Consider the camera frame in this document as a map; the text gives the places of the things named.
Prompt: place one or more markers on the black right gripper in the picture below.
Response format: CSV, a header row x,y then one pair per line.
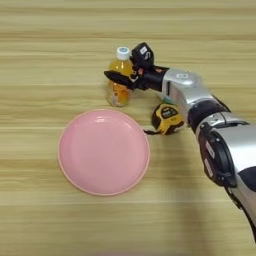
x,y
151,78

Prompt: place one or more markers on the orange juice bottle white cap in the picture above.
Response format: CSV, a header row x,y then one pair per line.
x,y
119,93

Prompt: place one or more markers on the yellow black tape measure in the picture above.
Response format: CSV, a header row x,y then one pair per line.
x,y
166,117

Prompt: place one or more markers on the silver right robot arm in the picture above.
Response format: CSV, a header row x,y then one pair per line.
x,y
200,100

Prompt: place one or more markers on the pink round plate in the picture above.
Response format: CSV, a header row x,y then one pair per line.
x,y
103,153

